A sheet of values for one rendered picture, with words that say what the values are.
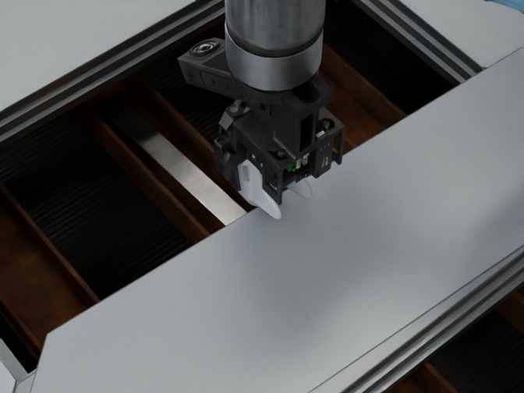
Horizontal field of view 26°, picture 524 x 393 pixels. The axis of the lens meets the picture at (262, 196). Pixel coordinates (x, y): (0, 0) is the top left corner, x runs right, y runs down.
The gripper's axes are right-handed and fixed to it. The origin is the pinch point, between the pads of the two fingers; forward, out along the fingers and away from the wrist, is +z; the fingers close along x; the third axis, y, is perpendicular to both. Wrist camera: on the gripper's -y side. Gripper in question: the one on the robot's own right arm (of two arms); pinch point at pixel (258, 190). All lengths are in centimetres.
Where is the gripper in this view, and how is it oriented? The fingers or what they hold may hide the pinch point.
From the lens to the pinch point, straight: 106.9
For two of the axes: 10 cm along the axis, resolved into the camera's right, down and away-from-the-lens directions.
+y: 6.3, 6.3, -4.5
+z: 0.0, 5.8, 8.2
